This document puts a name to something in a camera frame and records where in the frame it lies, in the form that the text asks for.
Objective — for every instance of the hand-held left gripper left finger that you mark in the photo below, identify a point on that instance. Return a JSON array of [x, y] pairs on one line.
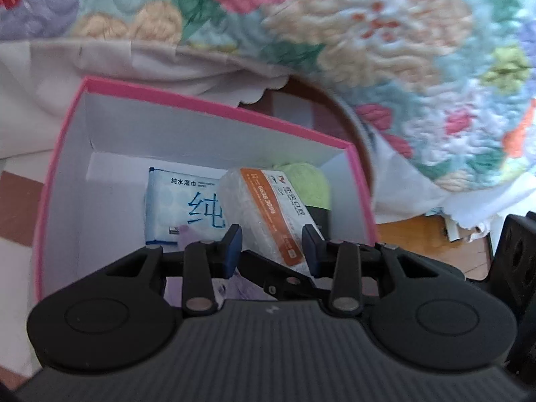
[[232, 247]]

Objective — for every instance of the purple plush toy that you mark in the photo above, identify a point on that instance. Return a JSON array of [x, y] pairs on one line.
[[186, 234]]

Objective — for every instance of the blue wet wipes pack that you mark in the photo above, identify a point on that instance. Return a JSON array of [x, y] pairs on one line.
[[176, 201]]

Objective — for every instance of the green yarn ball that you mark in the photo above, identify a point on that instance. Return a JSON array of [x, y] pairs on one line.
[[307, 184]]

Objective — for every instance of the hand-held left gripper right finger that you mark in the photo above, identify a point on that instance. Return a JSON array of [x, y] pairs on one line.
[[310, 247]]

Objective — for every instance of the white bed skirt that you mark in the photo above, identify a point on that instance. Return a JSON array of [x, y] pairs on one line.
[[83, 63]]

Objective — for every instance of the checkered rug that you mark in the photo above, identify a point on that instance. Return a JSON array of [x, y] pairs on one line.
[[16, 188]]

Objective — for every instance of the pink cardboard box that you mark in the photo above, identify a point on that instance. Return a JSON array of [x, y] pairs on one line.
[[125, 134]]

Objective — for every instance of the clear orange-label floss box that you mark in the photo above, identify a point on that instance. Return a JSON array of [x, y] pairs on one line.
[[259, 209]]

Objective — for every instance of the floral quilt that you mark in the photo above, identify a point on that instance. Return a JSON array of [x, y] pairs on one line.
[[377, 50]]

